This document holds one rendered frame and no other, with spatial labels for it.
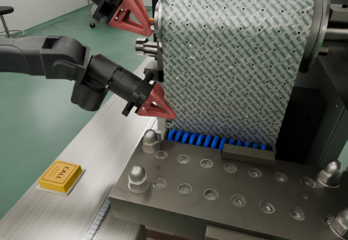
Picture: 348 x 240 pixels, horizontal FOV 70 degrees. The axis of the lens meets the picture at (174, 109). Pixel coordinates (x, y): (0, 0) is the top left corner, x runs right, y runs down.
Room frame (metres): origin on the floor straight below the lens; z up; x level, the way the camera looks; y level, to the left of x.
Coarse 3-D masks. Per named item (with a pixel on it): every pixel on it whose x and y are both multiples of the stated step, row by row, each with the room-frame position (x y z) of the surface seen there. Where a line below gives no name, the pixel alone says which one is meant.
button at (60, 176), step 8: (56, 160) 0.44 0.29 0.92; (56, 168) 0.42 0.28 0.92; (64, 168) 0.42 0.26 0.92; (72, 168) 0.42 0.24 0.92; (80, 168) 0.43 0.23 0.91; (48, 176) 0.39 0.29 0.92; (56, 176) 0.39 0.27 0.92; (64, 176) 0.39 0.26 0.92; (72, 176) 0.40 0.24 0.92; (40, 184) 0.38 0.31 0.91; (48, 184) 0.37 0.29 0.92; (56, 184) 0.37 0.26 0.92; (64, 184) 0.37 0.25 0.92; (64, 192) 0.36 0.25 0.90
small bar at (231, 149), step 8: (224, 144) 0.37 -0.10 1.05; (224, 152) 0.35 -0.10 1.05; (232, 152) 0.34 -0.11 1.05; (240, 152) 0.34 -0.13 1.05; (248, 152) 0.34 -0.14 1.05; (256, 152) 0.34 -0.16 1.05; (264, 152) 0.34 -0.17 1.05; (272, 152) 0.34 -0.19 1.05; (240, 160) 0.34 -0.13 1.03; (248, 160) 0.33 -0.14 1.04; (256, 160) 0.33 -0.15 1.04; (264, 160) 0.33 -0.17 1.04; (272, 160) 0.32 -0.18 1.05
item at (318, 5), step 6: (318, 0) 0.42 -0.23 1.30; (318, 6) 0.41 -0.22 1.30; (318, 12) 0.40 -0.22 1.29; (312, 18) 0.39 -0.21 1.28; (318, 18) 0.39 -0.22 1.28; (312, 24) 0.39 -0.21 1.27; (318, 24) 0.39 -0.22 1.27; (312, 30) 0.39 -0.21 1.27; (318, 30) 0.39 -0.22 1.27; (312, 36) 0.38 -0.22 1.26; (312, 42) 0.38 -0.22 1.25; (306, 48) 0.39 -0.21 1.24; (312, 48) 0.38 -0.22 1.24; (306, 54) 0.39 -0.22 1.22; (306, 60) 0.40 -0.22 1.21
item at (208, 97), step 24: (168, 72) 0.44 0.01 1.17; (192, 72) 0.43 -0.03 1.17; (216, 72) 0.41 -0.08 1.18; (240, 72) 0.40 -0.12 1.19; (264, 72) 0.39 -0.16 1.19; (288, 72) 0.38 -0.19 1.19; (168, 96) 0.44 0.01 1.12; (192, 96) 0.43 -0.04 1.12; (216, 96) 0.41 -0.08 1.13; (240, 96) 0.40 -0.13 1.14; (264, 96) 0.39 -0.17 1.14; (288, 96) 0.38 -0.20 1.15; (168, 120) 0.44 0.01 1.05; (192, 120) 0.42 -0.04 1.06; (216, 120) 0.41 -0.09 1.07; (240, 120) 0.40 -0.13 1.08; (264, 120) 0.39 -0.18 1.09
